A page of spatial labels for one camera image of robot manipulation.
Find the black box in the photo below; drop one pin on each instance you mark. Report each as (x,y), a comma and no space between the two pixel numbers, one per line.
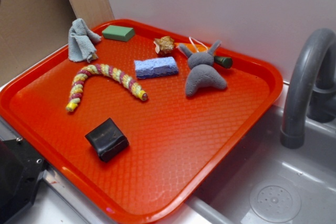
(107,140)

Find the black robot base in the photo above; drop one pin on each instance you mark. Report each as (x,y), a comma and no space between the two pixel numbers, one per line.
(22,169)

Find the blue sponge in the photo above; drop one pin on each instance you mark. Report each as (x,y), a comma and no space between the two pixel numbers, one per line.
(156,67)

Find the red plastic tray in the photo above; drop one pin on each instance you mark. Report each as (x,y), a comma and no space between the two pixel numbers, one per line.
(174,141)

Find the grey plush toy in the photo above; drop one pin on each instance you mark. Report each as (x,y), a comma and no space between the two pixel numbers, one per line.
(202,72)

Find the brown seashell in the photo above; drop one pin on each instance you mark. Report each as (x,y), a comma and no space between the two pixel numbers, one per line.
(164,45)

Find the orange carrot toy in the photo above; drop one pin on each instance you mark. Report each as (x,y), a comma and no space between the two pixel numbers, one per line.
(193,47)

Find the dark green cylinder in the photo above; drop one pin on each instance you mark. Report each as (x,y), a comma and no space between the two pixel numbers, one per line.
(225,62)

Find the green block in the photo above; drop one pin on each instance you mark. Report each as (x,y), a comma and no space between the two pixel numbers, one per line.
(118,33)

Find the grey-blue cloth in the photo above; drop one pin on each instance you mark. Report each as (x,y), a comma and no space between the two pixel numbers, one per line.
(81,42)

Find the grey sink basin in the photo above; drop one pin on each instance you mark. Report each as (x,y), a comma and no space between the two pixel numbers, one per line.
(260,181)

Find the grey faucet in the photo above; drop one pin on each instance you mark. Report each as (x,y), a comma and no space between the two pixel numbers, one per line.
(311,92)

